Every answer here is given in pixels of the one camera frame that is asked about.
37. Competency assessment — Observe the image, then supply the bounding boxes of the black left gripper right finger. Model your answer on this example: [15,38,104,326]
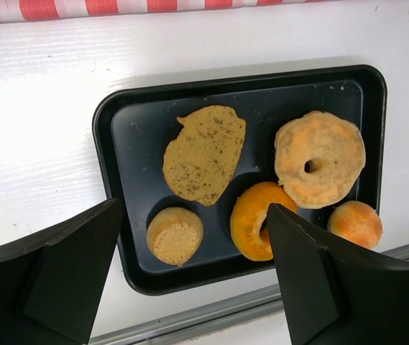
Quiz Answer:
[267,204,409,344]

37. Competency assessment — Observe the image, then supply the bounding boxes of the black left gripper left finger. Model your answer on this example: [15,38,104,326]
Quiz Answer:
[0,198,123,344]

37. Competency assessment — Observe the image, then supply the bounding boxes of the small round tan muffin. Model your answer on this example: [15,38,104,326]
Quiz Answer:
[146,207,203,267]

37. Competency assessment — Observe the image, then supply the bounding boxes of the small golden bread roll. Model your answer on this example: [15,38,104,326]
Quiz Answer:
[327,201,383,249]

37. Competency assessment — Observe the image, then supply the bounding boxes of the flat brown bread slice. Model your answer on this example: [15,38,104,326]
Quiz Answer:
[162,105,247,206]

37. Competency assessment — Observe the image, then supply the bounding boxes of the orange glazed donut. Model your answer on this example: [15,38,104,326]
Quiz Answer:
[230,182,298,262]

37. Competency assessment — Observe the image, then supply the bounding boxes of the large pale bagel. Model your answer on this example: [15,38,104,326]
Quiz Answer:
[274,111,366,209]

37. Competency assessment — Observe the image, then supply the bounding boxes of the black baking tray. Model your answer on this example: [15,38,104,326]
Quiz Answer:
[93,65,387,295]

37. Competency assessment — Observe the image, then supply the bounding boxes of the red checkered cloth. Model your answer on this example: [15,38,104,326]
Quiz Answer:
[0,0,334,24]

